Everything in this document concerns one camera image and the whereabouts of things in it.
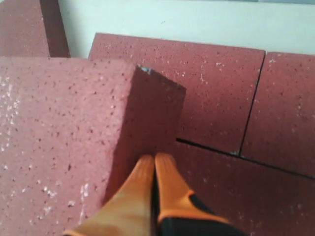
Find back row left red brick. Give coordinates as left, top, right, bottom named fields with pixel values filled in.
left=170, top=142, right=315, bottom=236

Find second row right red brick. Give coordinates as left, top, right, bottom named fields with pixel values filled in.
left=241, top=52, right=315, bottom=178

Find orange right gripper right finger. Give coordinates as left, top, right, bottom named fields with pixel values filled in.
left=155, top=153, right=230, bottom=236

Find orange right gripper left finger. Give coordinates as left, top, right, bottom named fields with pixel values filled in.
left=63, top=154, right=155, bottom=236

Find white-flecked red brick chipped corner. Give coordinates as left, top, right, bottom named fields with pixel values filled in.
left=0, top=57, right=186, bottom=236

